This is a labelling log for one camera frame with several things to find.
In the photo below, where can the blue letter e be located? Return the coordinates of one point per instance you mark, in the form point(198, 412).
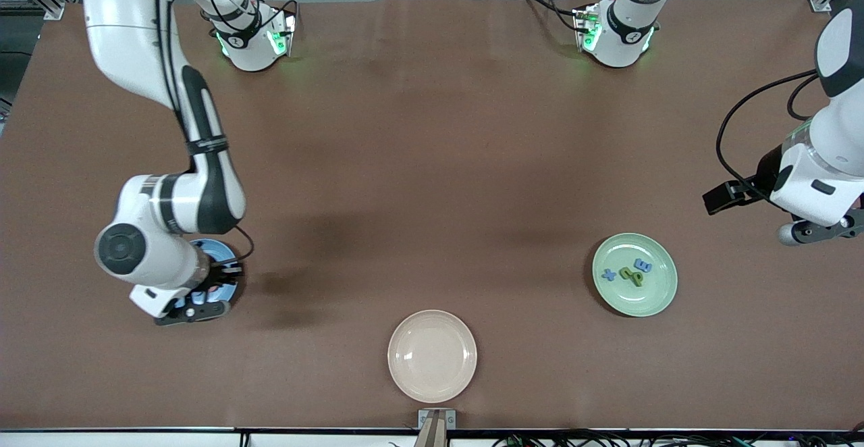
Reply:
point(638, 266)

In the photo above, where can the green letter p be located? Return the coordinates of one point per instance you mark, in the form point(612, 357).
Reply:
point(636, 282)

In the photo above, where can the blue letter x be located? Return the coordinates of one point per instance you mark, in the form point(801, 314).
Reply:
point(609, 274)

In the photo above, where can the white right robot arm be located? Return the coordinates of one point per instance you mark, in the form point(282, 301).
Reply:
point(135, 42)

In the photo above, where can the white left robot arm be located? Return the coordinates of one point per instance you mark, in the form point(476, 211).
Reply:
point(628, 28)

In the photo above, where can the blue plate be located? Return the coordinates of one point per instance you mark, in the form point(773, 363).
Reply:
point(219, 251)

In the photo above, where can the green plate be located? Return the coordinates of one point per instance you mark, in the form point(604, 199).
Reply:
point(648, 298)

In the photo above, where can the cream plate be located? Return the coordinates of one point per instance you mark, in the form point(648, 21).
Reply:
point(432, 356)

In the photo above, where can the brown table mat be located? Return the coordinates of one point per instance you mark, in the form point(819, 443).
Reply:
point(405, 129)

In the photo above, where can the front camera mount bracket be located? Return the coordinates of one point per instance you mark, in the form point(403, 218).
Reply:
point(435, 430)

